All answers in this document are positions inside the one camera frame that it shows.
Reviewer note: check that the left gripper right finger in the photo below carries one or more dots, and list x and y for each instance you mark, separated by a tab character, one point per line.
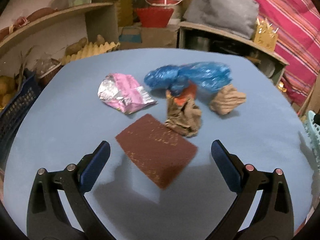
273	218

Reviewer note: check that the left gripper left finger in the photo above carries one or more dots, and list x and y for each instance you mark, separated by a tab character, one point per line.
46	217

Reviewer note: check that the red striped blanket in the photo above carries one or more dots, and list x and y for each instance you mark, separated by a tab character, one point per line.
297	23

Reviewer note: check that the brown paper wad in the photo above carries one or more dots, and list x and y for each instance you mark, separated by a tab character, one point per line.
226	100

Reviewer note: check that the blue plastic bag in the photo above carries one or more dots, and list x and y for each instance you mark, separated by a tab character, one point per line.
210	76

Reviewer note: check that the curved wall shelf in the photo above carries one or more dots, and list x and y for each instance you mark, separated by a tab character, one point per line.
46	21

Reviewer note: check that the yellow egg tray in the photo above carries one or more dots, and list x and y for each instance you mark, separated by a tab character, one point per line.
90	50

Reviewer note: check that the maroon scouring pad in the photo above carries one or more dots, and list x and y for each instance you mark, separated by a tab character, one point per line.
159	152

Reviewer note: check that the blue tablecloth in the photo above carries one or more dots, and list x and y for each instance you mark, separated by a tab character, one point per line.
68	121

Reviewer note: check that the dark blue plastic crate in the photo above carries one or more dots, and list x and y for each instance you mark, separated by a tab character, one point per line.
14	113

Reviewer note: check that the pink foil snack wrapper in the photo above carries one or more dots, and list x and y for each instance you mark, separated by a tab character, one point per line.
124	93

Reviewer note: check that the orange plastic bag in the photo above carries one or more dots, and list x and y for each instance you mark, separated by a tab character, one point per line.
189	92

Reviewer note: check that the brown paper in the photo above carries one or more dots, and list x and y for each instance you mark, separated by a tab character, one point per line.
184	120

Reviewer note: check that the light blue plastic basket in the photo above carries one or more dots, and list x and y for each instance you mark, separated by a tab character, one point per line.
312	125

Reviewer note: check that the wooden shelf unit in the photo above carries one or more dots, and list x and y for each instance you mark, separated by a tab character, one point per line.
204	38

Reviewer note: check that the red plastic basin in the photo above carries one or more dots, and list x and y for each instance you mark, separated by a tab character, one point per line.
154	17

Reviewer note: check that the yellow utensil holder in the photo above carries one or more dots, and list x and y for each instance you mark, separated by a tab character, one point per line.
265	35

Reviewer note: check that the grey fabric bag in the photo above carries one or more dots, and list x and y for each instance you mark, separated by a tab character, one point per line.
235	16

